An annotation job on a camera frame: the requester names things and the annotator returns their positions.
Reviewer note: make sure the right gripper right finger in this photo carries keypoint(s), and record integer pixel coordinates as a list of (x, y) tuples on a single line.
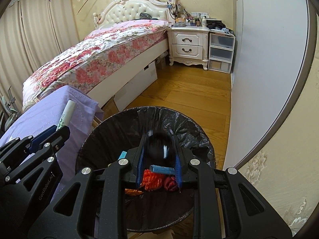
[(226, 204)]

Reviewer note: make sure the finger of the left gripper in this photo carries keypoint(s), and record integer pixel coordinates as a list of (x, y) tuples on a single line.
[(28, 189), (14, 152)]

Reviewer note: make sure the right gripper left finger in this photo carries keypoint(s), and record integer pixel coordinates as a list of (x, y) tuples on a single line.
[(91, 205)]

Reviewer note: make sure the orange plastic bag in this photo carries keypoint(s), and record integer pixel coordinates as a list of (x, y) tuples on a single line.
[(133, 192)]

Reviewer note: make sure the orange-red foam fruit net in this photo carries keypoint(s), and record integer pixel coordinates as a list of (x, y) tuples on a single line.
[(152, 181)]

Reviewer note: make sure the white green tube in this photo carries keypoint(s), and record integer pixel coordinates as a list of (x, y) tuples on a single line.
[(66, 115)]

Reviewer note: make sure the light blue flat pack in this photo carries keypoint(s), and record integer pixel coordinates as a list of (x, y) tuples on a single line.
[(162, 170)]

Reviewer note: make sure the dark red wrapper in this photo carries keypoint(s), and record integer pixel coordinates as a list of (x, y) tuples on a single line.
[(170, 183)]

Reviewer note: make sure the yellow bottle black cap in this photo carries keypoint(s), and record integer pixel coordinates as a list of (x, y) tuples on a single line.
[(159, 150)]

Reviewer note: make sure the black lined trash bin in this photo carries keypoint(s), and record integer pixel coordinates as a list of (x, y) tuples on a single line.
[(127, 130)]

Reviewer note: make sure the grey desk chair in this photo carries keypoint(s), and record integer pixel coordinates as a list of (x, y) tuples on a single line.
[(9, 111)]

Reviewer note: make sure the white storage box under bed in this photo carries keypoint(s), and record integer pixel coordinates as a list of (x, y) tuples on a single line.
[(137, 85)]

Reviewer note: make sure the beige curtains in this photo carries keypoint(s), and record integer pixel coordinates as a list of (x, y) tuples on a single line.
[(32, 33)]

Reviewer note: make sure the floral pink bedspread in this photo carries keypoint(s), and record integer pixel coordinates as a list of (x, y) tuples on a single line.
[(100, 54)]

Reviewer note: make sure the plastic drawer unit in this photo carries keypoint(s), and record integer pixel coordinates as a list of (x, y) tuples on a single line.
[(221, 51)]

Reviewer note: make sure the white tufted bed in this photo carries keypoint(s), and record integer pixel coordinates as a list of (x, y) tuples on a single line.
[(121, 11)]

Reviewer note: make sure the white nightstand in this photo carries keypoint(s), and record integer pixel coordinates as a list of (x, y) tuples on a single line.
[(188, 45)]

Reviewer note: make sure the white sliding wardrobe door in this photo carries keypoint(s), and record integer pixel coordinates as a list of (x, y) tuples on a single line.
[(275, 39)]

